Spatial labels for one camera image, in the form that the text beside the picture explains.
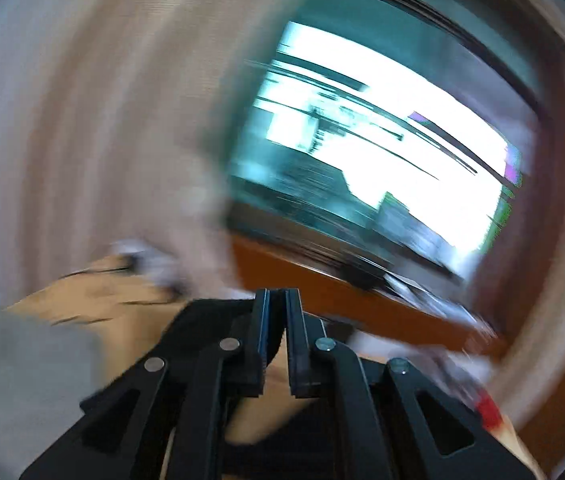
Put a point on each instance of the wooden window sill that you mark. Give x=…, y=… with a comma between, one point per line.
x=312, y=300

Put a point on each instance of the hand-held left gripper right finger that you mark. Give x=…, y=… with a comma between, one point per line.
x=295, y=350

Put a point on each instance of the tan paw print blanket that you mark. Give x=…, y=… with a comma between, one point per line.
x=87, y=300

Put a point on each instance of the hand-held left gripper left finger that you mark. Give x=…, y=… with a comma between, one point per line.
x=260, y=340

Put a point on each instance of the grey-green studded sweater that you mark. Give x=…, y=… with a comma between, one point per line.
x=27, y=385

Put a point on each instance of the white power strip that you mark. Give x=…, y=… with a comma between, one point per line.
x=147, y=265

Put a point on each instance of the red knit sweater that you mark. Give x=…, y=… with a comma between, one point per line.
x=487, y=405

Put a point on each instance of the beige shiny curtain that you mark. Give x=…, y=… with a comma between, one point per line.
x=127, y=135

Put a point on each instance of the black knit sweater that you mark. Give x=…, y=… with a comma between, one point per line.
x=197, y=320

